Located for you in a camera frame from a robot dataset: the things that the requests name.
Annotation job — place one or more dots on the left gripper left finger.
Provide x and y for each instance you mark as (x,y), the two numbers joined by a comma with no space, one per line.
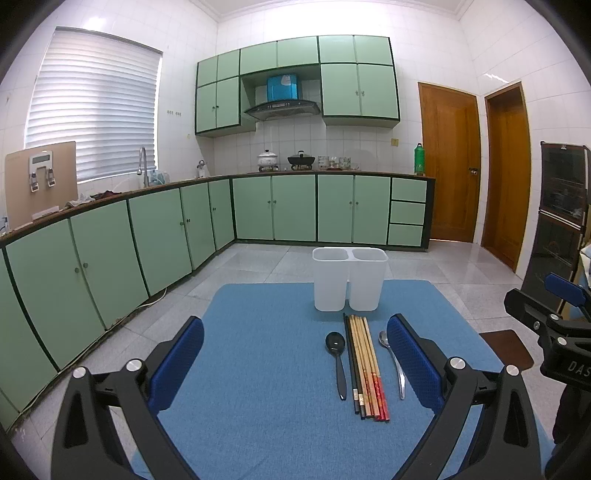
(86,443)

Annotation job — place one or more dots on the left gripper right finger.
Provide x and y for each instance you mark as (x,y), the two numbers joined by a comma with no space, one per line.
(483,419)

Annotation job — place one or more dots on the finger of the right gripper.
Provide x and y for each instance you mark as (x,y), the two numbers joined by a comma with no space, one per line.
(566,290)
(526,310)

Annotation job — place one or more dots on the red patterned bamboo chopstick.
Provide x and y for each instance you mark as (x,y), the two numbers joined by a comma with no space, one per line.
(366,353)

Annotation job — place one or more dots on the black chopstick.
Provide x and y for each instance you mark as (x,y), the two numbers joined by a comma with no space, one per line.
(349,364)
(356,378)

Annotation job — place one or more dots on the plain bamboo chopstick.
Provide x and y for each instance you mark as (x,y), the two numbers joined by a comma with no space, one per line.
(366,373)
(359,364)

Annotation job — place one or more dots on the black plastic spoon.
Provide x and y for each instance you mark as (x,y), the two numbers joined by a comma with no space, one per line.
(335,344)

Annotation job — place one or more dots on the green lower kitchen cabinets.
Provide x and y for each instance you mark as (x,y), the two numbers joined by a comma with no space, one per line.
(68,279)

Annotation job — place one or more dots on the dark brown stool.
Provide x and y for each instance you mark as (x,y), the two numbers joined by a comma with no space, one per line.
(509,348)

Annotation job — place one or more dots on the black glass cabinet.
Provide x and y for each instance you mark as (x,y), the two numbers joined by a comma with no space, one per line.
(562,218)

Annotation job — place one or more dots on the brown wooden door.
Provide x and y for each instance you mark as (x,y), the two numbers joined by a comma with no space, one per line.
(509,176)
(452,143)

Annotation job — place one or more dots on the white twin utensil holder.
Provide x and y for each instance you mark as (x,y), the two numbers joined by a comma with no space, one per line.
(348,274)

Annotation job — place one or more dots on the green bottle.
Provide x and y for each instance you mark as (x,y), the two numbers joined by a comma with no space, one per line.
(419,160)

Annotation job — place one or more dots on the blue table mat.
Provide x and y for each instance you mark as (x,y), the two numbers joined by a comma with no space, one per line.
(260,401)

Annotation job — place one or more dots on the glass jars on counter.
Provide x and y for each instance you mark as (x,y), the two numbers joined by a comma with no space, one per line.
(335,163)

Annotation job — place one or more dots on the chrome sink faucet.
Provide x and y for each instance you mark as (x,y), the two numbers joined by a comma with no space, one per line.
(143,167)

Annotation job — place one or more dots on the cardboard sheet with device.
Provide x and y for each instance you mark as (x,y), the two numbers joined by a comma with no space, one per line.
(39,180)

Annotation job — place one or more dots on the black wok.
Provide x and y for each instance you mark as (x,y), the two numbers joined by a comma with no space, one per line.
(301,161)

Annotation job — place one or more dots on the steel kettle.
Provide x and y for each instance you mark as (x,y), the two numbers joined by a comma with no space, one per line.
(202,171)

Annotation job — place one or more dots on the white cooking pot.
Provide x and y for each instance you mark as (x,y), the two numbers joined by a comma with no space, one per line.
(267,161)

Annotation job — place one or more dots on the black range hood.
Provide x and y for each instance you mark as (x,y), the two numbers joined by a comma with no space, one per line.
(284,98)

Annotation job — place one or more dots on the window blind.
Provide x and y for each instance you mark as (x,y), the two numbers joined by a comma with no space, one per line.
(99,92)

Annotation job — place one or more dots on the green upper wall cabinets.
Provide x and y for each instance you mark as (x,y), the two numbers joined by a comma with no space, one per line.
(351,77)

